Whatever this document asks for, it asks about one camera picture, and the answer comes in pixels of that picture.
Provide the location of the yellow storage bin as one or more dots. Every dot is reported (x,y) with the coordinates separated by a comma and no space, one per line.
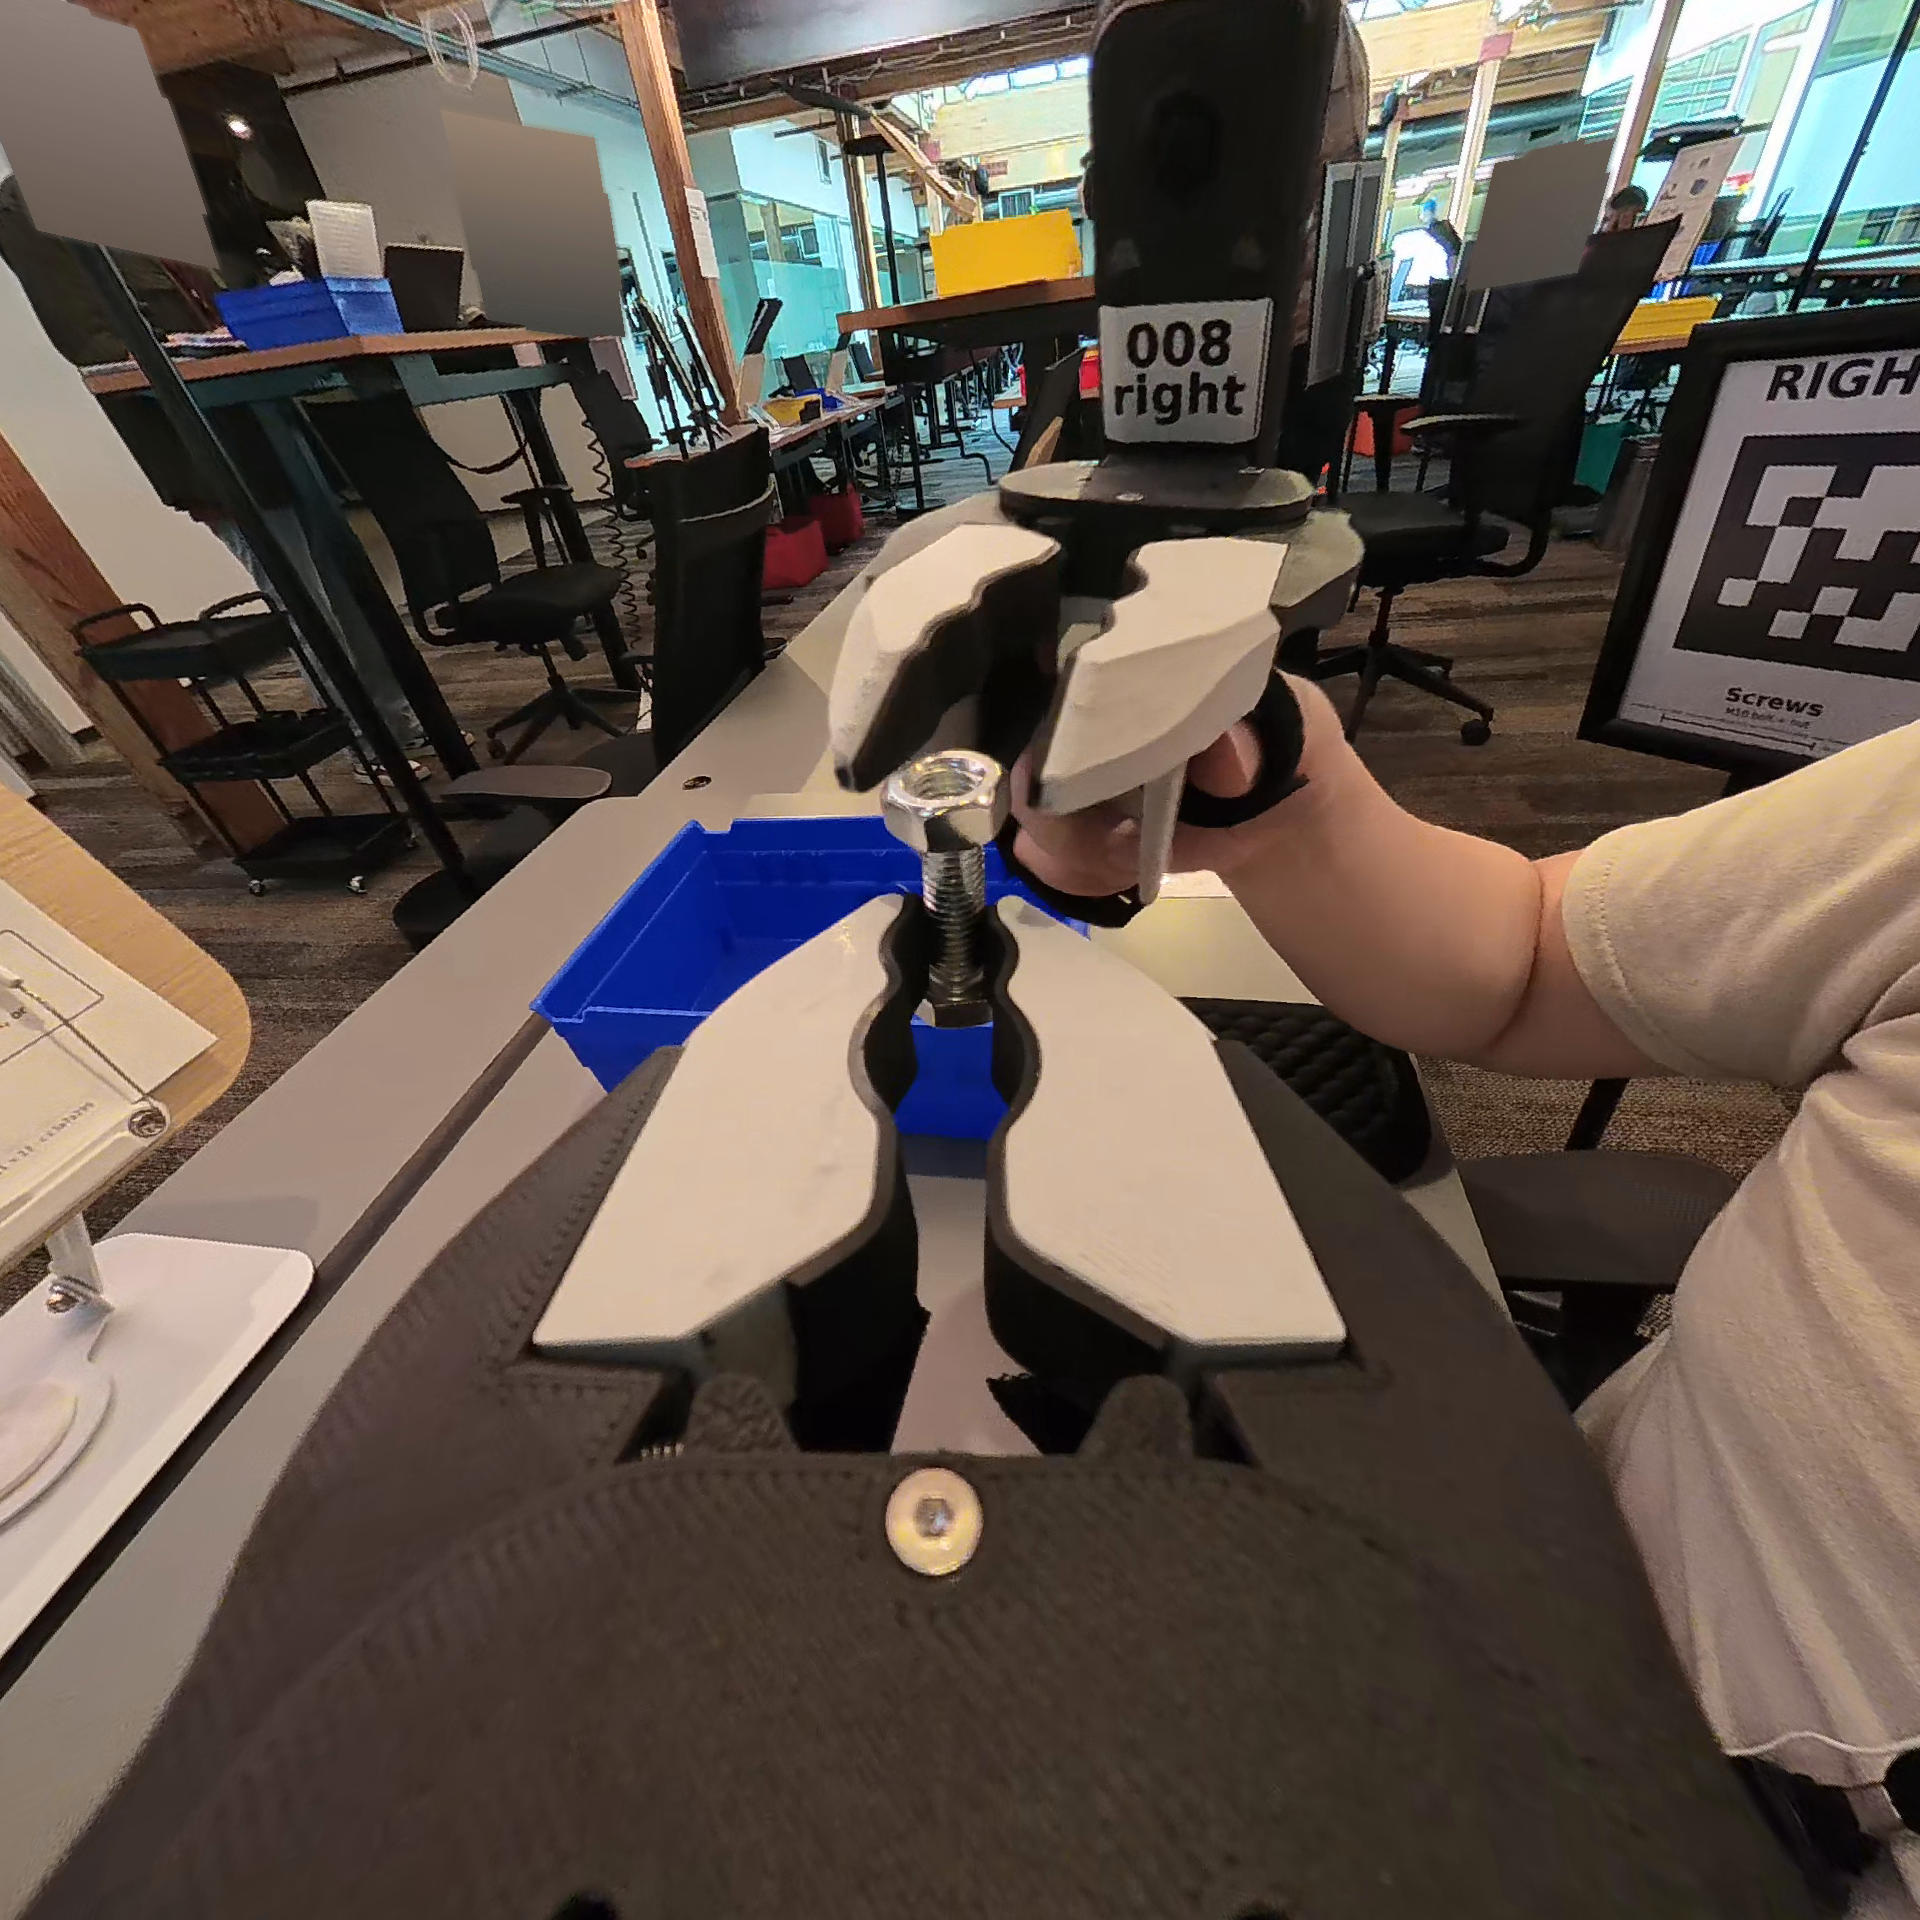
(1665,323)
(1005,254)

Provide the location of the wooden top desk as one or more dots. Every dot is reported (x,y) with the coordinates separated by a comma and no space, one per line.
(375,349)
(961,315)

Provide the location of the steel hex bolt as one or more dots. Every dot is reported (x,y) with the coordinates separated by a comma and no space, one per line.
(953,915)

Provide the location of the black laptop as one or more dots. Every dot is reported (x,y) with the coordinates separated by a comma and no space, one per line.
(422,288)

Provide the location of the person's right hand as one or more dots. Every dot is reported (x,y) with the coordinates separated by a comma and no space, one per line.
(1244,854)

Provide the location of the black desk chair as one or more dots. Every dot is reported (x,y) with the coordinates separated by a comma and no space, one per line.
(1590,1223)

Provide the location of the black framed marker sign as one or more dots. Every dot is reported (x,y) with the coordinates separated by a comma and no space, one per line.
(1695,494)

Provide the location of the person's torso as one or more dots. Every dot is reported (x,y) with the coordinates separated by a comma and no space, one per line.
(1771,1201)

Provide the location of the steel hex nut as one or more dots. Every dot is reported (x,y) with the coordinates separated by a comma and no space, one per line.
(945,830)

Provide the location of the wooden beam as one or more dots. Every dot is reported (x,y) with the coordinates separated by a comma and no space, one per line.
(61,600)

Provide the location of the black utility cart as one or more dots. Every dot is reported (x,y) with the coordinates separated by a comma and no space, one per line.
(224,742)

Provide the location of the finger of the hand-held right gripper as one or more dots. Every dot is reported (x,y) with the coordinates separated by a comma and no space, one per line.
(915,630)
(1170,675)

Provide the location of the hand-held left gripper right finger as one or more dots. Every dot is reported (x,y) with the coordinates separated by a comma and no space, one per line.
(1170,1184)

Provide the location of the wooden pillar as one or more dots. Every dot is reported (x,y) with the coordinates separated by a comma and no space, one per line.
(669,180)

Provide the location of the white paper sign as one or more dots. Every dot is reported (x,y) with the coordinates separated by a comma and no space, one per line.
(343,241)

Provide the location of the black stand pole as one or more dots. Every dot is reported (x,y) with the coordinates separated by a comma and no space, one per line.
(451,911)

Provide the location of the white board stand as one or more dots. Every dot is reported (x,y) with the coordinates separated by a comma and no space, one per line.
(180,1321)

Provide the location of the blue plastic bin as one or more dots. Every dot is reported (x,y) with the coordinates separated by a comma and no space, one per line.
(645,990)

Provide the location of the red bag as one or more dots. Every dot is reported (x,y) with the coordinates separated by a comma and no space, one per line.
(794,548)

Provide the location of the blue storage bin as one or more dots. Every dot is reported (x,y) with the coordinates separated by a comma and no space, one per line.
(300,308)

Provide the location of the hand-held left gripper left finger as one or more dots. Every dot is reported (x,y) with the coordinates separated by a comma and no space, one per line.
(721,1184)

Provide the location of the person's right forearm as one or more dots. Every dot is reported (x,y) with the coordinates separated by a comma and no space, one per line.
(1440,960)

